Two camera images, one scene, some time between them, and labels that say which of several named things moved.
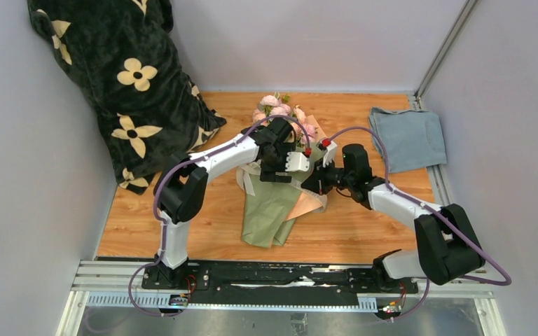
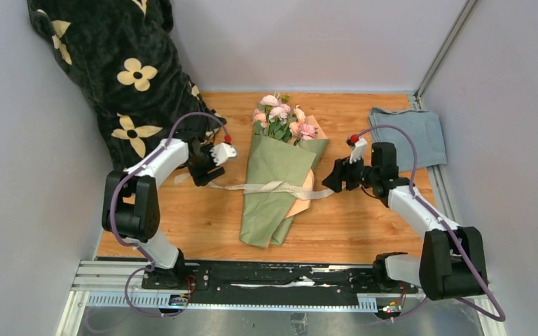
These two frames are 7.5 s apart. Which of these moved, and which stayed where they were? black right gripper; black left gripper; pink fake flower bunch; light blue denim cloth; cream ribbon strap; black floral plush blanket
Moved: black left gripper; cream ribbon strap; black right gripper
Stayed: pink fake flower bunch; light blue denim cloth; black floral plush blanket
